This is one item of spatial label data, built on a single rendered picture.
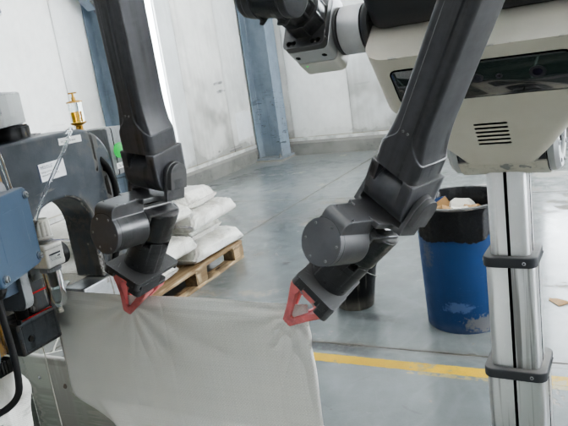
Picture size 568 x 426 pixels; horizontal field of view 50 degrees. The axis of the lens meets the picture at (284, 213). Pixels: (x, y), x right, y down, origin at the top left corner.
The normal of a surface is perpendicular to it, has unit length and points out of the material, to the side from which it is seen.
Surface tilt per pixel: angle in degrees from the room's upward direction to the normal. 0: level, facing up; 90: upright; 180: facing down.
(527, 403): 90
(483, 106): 130
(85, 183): 90
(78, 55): 90
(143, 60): 99
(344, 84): 90
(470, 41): 122
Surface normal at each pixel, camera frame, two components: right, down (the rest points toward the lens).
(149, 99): 0.80, 0.18
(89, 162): 0.88, -0.02
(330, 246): -0.66, 0.00
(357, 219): 0.39, -0.80
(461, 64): 0.57, 0.61
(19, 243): 0.99, -0.13
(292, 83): -0.44, 0.27
